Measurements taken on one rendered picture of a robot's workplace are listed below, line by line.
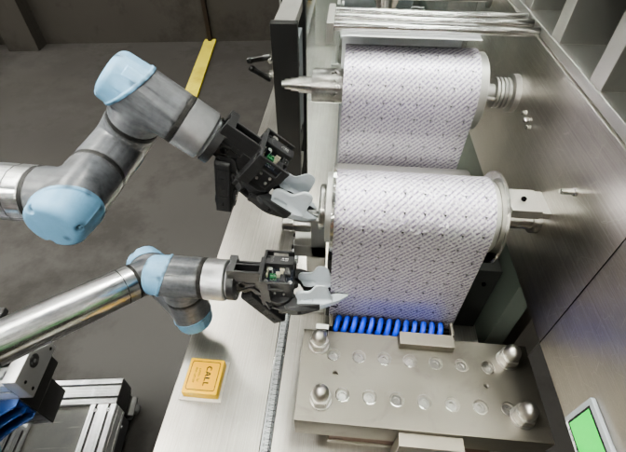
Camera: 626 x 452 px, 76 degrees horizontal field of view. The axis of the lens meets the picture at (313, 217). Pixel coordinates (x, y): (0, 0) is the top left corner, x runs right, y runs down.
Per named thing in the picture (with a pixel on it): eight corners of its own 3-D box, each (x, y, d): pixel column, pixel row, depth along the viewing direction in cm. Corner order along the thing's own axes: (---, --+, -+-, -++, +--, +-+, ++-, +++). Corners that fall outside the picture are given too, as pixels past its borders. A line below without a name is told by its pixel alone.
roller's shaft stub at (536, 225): (484, 216, 67) (493, 197, 64) (527, 219, 67) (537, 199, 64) (490, 236, 64) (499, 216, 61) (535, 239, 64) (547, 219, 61)
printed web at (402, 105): (335, 216, 113) (347, 31, 77) (420, 222, 112) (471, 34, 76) (327, 344, 86) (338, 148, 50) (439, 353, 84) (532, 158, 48)
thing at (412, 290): (329, 313, 78) (332, 252, 65) (452, 322, 77) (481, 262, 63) (329, 315, 78) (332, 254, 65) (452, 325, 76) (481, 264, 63)
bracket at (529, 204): (500, 196, 64) (505, 185, 63) (537, 198, 64) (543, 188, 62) (509, 217, 61) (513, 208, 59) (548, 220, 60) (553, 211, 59)
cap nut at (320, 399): (310, 387, 67) (310, 376, 64) (332, 389, 67) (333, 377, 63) (308, 410, 64) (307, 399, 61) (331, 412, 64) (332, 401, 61)
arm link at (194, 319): (190, 289, 90) (179, 258, 82) (222, 320, 84) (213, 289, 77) (159, 312, 86) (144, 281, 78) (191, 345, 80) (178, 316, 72)
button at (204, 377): (194, 362, 83) (191, 357, 82) (226, 365, 83) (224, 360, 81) (183, 396, 78) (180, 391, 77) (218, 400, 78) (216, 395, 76)
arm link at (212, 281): (205, 308, 73) (216, 271, 78) (230, 309, 72) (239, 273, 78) (197, 283, 67) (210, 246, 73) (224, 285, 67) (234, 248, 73)
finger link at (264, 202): (290, 220, 62) (242, 188, 59) (283, 225, 63) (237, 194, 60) (294, 200, 66) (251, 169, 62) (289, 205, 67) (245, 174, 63)
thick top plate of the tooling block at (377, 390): (305, 344, 79) (304, 328, 74) (513, 361, 76) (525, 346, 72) (294, 431, 68) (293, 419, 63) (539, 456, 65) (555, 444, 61)
